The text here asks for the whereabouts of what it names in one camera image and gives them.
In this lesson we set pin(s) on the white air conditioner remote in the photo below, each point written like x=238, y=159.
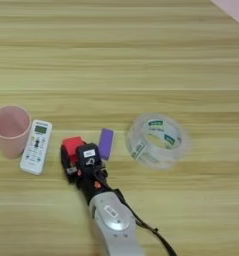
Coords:
x=36, y=148

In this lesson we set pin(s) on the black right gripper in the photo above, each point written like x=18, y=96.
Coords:
x=87, y=189

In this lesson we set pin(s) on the pink plastic cup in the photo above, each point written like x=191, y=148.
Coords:
x=10, y=133

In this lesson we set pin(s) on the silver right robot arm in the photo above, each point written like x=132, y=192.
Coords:
x=116, y=226

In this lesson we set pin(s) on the clear packing tape roll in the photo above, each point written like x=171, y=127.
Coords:
x=137, y=146

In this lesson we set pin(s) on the red cube block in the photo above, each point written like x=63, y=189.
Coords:
x=72, y=145

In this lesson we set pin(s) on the purple rectangular block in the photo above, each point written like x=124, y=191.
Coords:
x=106, y=143

